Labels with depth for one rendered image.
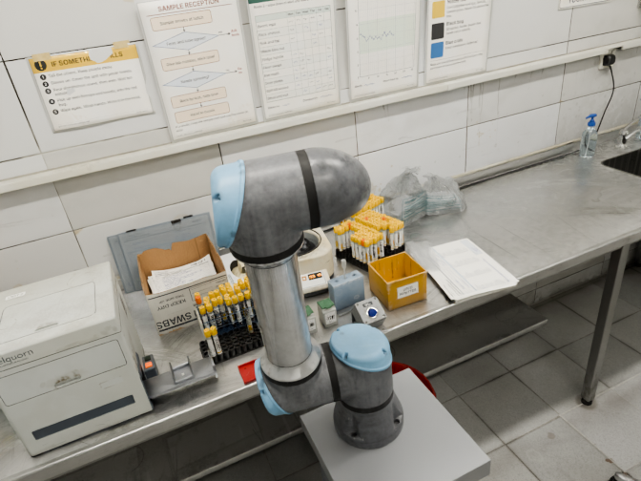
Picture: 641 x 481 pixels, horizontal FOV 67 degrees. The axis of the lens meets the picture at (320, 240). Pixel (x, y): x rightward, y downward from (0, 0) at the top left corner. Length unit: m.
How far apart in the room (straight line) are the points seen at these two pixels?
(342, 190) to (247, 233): 0.14
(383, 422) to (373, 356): 0.17
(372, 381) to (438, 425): 0.21
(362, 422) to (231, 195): 0.57
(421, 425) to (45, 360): 0.81
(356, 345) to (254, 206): 0.40
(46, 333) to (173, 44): 0.89
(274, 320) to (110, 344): 0.49
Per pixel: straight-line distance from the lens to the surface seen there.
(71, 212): 1.72
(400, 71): 1.91
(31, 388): 1.25
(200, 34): 1.62
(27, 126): 1.65
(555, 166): 2.48
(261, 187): 0.64
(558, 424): 2.40
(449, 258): 1.67
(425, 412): 1.13
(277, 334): 0.82
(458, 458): 1.06
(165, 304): 1.49
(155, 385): 1.33
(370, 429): 1.04
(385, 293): 1.43
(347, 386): 0.95
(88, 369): 1.22
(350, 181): 0.67
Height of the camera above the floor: 1.77
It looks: 29 degrees down
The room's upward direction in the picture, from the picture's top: 7 degrees counter-clockwise
